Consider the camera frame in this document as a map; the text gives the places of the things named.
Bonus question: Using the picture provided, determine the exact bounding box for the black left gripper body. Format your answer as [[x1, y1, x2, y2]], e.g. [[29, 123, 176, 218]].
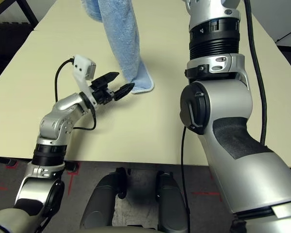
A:
[[90, 81, 116, 106]]

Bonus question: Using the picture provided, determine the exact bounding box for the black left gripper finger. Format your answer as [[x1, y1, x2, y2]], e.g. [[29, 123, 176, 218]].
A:
[[91, 71, 120, 89], [113, 83, 136, 101]]

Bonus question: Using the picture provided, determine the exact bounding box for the light blue terry towel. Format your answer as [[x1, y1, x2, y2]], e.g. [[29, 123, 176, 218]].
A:
[[81, 0, 155, 95]]

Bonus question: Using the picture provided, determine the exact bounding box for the black foam floor mat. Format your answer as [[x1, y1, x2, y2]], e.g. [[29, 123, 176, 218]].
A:
[[0, 21, 34, 85]]

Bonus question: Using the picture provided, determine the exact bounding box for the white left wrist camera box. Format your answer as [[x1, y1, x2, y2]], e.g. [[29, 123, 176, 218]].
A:
[[71, 55, 97, 107]]

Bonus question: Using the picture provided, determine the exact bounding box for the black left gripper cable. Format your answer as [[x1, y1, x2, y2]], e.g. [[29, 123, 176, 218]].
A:
[[74, 106, 97, 131]]

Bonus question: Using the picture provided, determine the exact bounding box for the black left wrist camera cable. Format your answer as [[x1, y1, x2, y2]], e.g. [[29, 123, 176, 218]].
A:
[[54, 57, 75, 102]]

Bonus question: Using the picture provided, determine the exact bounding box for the black metal frame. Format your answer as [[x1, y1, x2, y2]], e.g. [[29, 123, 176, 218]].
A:
[[20, 0, 39, 31]]

